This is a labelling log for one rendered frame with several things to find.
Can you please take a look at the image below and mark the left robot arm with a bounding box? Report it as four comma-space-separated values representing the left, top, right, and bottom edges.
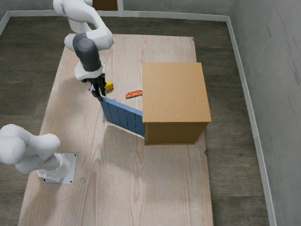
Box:
53, 0, 114, 83

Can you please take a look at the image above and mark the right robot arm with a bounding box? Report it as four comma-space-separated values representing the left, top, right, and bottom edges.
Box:
0, 124, 71, 182

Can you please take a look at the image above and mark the orange torpedo level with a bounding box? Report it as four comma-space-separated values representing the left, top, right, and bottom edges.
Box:
126, 90, 142, 99

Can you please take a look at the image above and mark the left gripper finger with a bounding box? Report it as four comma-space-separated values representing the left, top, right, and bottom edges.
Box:
100, 72, 106, 97
89, 83, 103, 102

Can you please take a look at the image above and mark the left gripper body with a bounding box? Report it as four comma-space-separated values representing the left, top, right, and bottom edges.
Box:
88, 74, 103, 87

